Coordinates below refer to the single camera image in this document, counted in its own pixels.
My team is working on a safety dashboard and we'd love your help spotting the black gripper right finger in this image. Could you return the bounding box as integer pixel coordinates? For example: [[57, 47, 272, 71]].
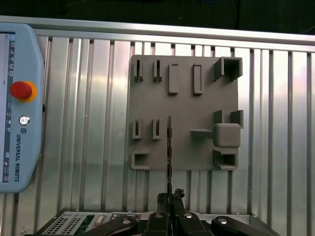
[[172, 188, 274, 236]]

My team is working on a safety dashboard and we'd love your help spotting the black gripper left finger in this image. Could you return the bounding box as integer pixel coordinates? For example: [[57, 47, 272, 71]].
[[86, 193, 171, 236]]

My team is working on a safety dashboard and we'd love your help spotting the blue RAM stick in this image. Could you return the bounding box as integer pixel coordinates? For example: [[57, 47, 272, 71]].
[[166, 115, 173, 197]]

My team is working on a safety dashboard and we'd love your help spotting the black open PC case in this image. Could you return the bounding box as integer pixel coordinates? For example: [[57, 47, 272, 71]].
[[35, 208, 279, 236]]

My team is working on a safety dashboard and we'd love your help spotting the grey plastic parts rack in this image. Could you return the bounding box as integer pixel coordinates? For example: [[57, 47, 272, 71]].
[[128, 54, 245, 172]]

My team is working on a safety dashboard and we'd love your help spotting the pale blue teach pendant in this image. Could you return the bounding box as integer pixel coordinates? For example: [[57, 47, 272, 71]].
[[0, 22, 47, 195]]

